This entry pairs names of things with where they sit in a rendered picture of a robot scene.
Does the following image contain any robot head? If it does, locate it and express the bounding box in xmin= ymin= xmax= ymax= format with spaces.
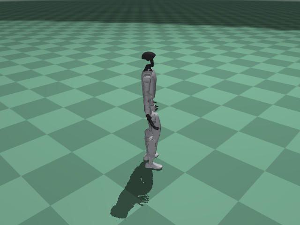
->
xmin=142 ymin=52 xmax=156 ymax=71

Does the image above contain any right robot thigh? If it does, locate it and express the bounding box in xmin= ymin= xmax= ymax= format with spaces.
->
xmin=148 ymin=110 xmax=161 ymax=143

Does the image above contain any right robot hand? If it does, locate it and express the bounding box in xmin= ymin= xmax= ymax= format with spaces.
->
xmin=146 ymin=114 xmax=159 ymax=130

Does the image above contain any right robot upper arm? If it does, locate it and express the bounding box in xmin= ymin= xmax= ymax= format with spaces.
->
xmin=142 ymin=74 xmax=152 ymax=101

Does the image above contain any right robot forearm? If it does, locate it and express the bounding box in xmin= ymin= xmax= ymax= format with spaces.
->
xmin=143 ymin=95 xmax=151 ymax=118

